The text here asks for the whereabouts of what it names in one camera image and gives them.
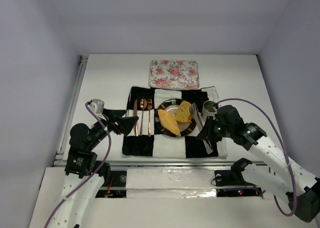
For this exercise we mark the round bread piece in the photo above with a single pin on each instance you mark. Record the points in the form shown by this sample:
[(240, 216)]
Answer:
[(183, 115)]

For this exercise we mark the metal cup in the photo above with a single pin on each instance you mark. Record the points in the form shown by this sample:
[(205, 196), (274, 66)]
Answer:
[(209, 109)]

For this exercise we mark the aluminium front rail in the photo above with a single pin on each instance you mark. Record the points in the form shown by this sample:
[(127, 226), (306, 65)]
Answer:
[(119, 169)]

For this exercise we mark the aluminium left rail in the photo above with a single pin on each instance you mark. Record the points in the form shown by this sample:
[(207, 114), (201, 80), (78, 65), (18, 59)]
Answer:
[(63, 144)]

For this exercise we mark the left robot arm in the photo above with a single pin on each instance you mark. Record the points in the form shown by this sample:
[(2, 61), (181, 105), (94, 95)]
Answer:
[(84, 174)]

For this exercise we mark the long bread piece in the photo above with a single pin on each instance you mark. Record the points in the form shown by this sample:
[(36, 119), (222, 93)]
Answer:
[(168, 121)]

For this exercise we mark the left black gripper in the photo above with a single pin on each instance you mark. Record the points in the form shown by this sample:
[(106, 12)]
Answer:
[(114, 123)]

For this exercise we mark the copper spoon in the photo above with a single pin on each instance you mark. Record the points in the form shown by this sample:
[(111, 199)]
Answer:
[(143, 105)]

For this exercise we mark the black white checkered cloth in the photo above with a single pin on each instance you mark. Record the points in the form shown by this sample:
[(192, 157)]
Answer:
[(159, 145)]

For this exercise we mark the aluminium rail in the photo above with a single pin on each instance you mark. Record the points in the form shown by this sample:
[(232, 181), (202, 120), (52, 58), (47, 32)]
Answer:
[(119, 169), (63, 144)]

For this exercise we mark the stainless steel serving tongs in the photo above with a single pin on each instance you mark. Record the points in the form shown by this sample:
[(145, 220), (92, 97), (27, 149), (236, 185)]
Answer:
[(195, 114)]

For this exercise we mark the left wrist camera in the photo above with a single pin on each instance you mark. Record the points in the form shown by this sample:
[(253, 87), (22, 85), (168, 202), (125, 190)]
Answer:
[(96, 106)]

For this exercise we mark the floral rectangular tray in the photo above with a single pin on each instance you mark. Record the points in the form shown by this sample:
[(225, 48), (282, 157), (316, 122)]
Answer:
[(174, 74)]

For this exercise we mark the dark rimmed ceramic plate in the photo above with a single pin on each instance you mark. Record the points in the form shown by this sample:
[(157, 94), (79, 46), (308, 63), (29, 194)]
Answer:
[(172, 106)]

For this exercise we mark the copper fork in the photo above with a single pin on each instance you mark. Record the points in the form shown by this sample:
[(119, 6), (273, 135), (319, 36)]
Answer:
[(149, 107)]

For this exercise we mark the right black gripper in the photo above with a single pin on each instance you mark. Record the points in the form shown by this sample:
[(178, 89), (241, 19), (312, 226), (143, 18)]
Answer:
[(213, 127)]

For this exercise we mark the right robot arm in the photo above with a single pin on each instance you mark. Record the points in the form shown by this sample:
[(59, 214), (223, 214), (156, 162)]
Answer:
[(288, 181)]

